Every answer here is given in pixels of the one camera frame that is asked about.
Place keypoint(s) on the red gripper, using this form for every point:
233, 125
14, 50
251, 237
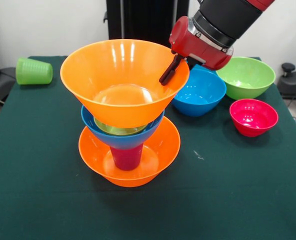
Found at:
198, 46

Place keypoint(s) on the large orange plastic bowl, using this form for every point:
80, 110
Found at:
118, 67
165, 150

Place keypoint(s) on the small green plastic bowl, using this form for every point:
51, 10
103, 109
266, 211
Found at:
120, 131

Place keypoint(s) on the blue plastic bowl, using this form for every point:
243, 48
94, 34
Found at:
200, 92
123, 141

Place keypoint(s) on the purple plastic cup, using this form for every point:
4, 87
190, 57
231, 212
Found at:
126, 160

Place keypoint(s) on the green plastic cup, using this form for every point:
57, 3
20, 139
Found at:
34, 71

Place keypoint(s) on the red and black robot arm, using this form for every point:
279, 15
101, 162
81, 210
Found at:
230, 15

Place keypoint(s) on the large green plastic bowl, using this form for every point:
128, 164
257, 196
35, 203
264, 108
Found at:
248, 77

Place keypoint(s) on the small pink plastic bowl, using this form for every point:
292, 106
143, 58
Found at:
253, 115

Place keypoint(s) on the black stand base with knob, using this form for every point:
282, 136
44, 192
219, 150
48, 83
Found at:
295, 82

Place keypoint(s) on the dark green table cloth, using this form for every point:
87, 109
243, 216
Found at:
223, 200

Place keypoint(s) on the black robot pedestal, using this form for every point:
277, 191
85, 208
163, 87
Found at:
143, 20

